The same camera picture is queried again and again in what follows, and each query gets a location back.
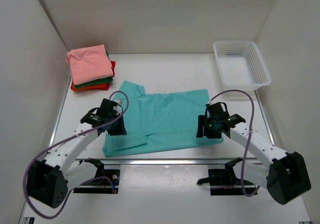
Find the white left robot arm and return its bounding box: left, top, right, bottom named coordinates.
left=24, top=99, right=127, bottom=208

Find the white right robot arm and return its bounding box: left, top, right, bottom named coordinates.
left=196, top=102, right=312, bottom=204

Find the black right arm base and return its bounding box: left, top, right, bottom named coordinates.
left=197, top=157, right=244, bottom=196

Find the aluminium table rail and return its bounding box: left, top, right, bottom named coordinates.
left=72, top=157, right=258, bottom=166

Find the pink folded t shirt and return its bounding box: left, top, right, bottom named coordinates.
left=66, top=45, right=114, bottom=85

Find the green folded t shirt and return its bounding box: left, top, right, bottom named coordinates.
left=74, top=50, right=115, bottom=89

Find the white plastic basket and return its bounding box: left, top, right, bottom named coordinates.
left=212, top=40, right=272, bottom=92

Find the orange folded t shirt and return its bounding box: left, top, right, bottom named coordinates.
left=70, top=83, right=110, bottom=92

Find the red folded t shirt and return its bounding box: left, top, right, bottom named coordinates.
left=70, top=60, right=117, bottom=89

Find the teal t shirt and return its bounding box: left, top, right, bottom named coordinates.
left=103, top=81, right=218, bottom=156

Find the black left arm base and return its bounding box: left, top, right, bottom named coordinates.
left=73, top=158, right=121, bottom=194

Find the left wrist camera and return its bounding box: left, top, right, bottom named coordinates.
left=112, top=99, right=123, bottom=106

